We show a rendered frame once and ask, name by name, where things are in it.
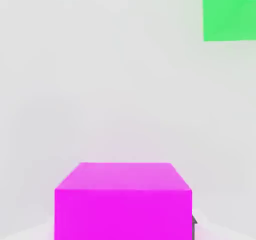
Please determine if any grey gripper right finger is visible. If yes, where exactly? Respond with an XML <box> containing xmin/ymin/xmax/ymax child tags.
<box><xmin>191</xmin><ymin>210</ymin><xmax>248</xmax><ymax>240</ymax></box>

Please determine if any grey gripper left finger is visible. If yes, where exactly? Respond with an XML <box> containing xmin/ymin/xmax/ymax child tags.
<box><xmin>7</xmin><ymin>214</ymin><xmax>55</xmax><ymax>240</ymax></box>

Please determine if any small magenta cube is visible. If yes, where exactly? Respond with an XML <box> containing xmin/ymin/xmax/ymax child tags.
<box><xmin>53</xmin><ymin>162</ymin><xmax>193</xmax><ymax>240</ymax></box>

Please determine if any small green cube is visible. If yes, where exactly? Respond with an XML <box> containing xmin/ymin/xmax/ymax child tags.
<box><xmin>201</xmin><ymin>0</ymin><xmax>256</xmax><ymax>42</ymax></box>

